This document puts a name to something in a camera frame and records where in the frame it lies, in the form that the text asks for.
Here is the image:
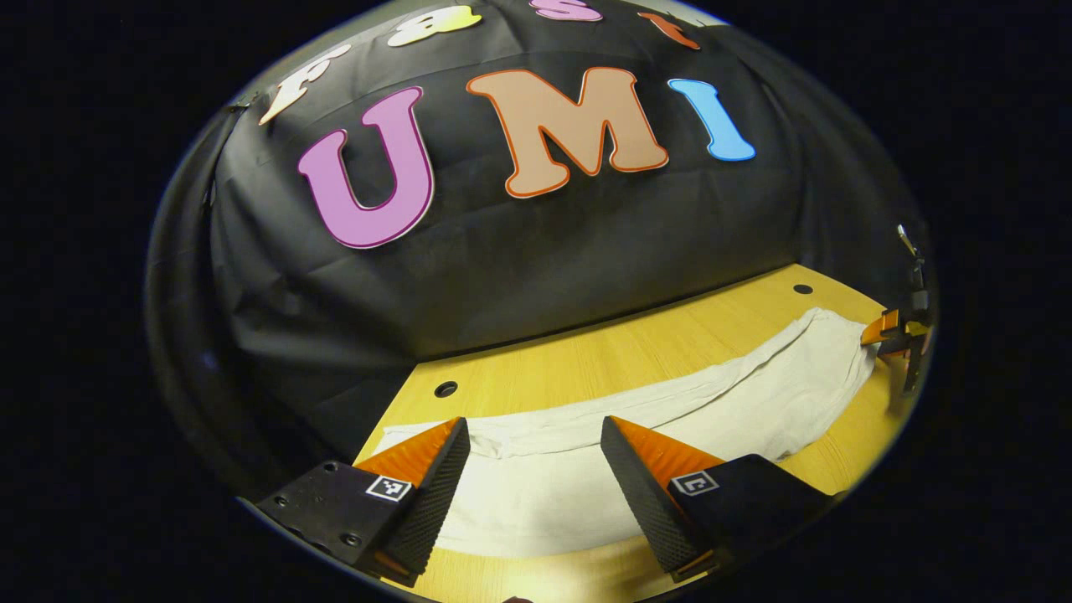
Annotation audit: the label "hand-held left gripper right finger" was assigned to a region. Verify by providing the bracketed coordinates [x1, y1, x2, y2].
[600, 415, 838, 585]

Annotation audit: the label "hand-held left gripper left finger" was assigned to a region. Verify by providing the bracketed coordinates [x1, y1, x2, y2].
[255, 417, 472, 587]

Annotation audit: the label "white jeans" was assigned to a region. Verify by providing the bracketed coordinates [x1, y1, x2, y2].
[381, 307, 880, 560]

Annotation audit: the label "black backdrop cloth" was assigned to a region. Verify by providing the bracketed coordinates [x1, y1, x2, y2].
[144, 0, 930, 503]

